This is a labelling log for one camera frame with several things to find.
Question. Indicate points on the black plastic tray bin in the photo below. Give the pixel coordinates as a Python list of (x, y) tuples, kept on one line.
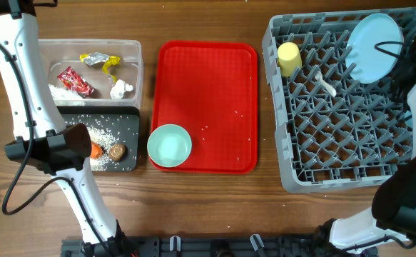
[(127, 110)]

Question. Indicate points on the brown chestnut food scrap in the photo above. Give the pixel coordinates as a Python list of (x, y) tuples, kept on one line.
[(116, 152)]

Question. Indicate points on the yellow candy wrapper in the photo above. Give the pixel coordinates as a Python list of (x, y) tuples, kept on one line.
[(113, 61)]

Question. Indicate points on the green bowl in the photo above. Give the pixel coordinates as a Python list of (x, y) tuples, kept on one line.
[(169, 145)]

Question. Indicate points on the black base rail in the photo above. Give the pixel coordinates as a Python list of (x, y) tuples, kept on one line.
[(254, 245)]

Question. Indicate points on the white plastic spoon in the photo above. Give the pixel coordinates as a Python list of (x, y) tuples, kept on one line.
[(330, 89)]

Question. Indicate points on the red serving tray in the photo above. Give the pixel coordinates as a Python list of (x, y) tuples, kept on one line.
[(211, 90)]

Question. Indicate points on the light blue bowl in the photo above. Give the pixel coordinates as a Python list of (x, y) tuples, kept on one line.
[(408, 119)]

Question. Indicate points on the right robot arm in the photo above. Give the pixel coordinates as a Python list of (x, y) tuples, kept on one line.
[(392, 215)]

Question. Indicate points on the orange carrot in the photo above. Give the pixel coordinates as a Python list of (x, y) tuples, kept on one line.
[(96, 151)]

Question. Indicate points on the light blue plate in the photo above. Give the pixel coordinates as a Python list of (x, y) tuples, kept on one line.
[(375, 43)]

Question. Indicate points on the small white tissue piece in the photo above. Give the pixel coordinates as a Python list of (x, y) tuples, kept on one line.
[(119, 89)]

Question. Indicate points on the yellow plastic cup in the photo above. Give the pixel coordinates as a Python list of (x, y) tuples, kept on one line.
[(289, 58)]

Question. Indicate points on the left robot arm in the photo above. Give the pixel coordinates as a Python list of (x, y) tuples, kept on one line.
[(43, 140)]

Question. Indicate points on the red snack wrapper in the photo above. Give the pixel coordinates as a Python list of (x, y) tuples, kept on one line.
[(74, 82)]

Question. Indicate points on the clear plastic storage bin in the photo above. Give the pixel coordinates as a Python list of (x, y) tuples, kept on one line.
[(58, 54)]

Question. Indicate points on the grey dishwasher rack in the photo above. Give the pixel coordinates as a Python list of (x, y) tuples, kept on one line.
[(356, 139)]

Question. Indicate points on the silver foil wrapper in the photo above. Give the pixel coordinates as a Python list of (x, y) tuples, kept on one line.
[(94, 58)]

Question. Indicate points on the white rice pile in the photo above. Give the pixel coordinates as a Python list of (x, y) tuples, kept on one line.
[(107, 130)]

